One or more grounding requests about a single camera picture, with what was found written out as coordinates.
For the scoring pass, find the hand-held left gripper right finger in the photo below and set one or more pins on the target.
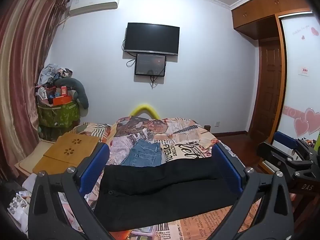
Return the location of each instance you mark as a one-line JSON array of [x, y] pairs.
[[228, 166]]

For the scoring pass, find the green storage box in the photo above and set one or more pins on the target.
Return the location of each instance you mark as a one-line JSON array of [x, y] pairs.
[[60, 115]]

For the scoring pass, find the blue jeans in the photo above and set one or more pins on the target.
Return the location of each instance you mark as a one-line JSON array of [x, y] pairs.
[[142, 155]]

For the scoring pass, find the striped curtain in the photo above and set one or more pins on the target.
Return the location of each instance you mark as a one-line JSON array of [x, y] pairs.
[[22, 67]]

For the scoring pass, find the grey neck pillow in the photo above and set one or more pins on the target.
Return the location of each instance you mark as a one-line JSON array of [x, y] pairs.
[[81, 92]]

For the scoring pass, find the pile of white packets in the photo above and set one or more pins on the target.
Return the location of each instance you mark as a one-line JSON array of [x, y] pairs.
[[18, 205]]

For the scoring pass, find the yellow foam tube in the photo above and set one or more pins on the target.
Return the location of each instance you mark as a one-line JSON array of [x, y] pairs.
[[145, 107]]

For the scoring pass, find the black pants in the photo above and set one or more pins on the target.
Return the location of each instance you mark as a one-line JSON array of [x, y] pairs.
[[162, 192]]

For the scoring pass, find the small red box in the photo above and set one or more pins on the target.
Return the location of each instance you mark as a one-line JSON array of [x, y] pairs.
[[64, 91]]

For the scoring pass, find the black wall television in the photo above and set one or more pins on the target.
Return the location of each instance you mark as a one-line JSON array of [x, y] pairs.
[[152, 38]]

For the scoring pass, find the wooden lap desk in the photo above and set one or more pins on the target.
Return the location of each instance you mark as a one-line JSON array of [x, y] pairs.
[[62, 152]]

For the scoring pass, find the white heart-print wardrobe door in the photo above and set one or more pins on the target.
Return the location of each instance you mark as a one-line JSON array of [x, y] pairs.
[[300, 97]]

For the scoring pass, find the wooden overhead cabinet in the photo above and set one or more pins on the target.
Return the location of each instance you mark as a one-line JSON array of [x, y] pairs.
[[257, 15]]

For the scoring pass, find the pile of clothes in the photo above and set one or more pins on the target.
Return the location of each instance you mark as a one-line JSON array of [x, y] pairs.
[[51, 73]]

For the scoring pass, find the brown wooden door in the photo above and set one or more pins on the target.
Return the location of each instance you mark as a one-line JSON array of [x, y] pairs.
[[266, 87]]

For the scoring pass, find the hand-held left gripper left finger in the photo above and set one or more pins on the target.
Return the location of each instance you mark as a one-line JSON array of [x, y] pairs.
[[93, 165]]

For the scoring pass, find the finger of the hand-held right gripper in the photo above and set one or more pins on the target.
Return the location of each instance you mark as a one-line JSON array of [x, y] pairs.
[[285, 141], [275, 151]]

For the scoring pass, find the orange box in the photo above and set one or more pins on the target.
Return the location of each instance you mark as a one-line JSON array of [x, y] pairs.
[[62, 100]]

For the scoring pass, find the small black monitor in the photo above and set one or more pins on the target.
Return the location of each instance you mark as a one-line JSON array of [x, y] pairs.
[[150, 65]]

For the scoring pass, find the white air conditioner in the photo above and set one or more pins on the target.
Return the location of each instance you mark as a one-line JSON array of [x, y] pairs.
[[95, 2]]

